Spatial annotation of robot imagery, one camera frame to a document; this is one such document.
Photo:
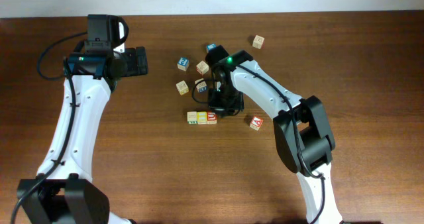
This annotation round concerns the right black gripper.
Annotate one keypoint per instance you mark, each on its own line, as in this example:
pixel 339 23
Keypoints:
pixel 222 111

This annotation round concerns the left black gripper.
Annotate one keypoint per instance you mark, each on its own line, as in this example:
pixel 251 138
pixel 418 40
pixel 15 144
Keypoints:
pixel 136 61

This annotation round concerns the red letter U block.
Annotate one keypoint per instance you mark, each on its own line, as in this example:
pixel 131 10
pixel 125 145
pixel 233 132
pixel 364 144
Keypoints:
pixel 211 118

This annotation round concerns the yellow top wooden block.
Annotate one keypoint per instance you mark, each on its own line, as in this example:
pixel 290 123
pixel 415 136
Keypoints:
pixel 202 117

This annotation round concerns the green edged wooden block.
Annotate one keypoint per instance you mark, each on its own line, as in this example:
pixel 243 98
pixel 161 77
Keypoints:
pixel 192 117

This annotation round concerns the red letter A block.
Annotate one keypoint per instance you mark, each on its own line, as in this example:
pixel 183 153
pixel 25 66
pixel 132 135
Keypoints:
pixel 256 123

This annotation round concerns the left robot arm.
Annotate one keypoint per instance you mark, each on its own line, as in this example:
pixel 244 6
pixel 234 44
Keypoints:
pixel 62 191

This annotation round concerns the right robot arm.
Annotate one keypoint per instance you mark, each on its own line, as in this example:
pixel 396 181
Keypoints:
pixel 304 139

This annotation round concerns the blue edged wooden block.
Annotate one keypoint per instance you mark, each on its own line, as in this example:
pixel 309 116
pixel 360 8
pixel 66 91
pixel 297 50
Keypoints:
pixel 200 85

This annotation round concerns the red edged wooden block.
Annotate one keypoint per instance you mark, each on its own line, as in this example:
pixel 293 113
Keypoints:
pixel 202 68

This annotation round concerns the yellow edged wooden block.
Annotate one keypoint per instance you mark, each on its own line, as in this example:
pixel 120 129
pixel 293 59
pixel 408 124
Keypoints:
pixel 182 87

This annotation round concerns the blue number two block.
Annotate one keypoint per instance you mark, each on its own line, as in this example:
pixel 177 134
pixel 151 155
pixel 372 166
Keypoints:
pixel 183 64

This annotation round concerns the blue top wooden block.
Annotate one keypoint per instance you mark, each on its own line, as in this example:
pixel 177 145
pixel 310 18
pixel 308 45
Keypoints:
pixel 209 47

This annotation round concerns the plain wooden block far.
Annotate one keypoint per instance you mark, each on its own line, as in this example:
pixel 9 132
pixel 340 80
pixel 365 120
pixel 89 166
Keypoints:
pixel 258 42

